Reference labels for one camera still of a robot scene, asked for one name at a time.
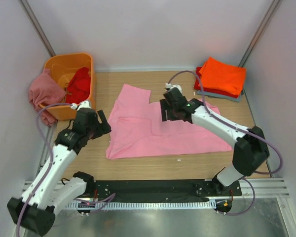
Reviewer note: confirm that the folded orange t-shirt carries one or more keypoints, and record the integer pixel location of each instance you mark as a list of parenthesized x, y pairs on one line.
[(221, 78)]

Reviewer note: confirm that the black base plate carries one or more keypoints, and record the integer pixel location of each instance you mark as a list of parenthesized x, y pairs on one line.
[(164, 191)]

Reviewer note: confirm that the orange plastic basket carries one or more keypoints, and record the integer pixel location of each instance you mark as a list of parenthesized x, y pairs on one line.
[(64, 67)]

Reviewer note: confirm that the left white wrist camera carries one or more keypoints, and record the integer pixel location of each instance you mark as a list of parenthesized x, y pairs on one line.
[(84, 104)]

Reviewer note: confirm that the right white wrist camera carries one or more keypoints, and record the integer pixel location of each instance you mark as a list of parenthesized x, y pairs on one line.
[(169, 86)]

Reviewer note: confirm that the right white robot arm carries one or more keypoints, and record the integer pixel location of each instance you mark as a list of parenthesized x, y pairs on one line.
[(249, 146)]

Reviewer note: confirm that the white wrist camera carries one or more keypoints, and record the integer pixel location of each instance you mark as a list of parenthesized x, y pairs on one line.
[(84, 104), (169, 86)]

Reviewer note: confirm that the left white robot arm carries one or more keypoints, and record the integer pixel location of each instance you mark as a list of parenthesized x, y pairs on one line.
[(39, 204)]

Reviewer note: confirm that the pink t-shirt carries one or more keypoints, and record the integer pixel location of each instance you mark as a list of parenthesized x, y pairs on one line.
[(137, 130)]

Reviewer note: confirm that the red shirt in basket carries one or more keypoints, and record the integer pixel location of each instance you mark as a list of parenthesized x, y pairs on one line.
[(78, 88)]

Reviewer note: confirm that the dusty pink shirt on basket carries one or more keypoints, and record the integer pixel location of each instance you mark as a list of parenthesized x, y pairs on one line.
[(45, 90)]

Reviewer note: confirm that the folded grey t-shirt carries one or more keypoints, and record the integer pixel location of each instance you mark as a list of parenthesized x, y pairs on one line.
[(216, 95)]

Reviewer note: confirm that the white slotted cable duct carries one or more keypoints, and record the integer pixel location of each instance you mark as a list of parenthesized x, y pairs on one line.
[(211, 204)]

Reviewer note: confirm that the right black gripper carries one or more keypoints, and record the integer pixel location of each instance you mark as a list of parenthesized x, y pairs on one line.
[(169, 111)]

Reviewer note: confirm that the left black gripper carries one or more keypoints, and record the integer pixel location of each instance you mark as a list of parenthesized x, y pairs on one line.
[(98, 124)]

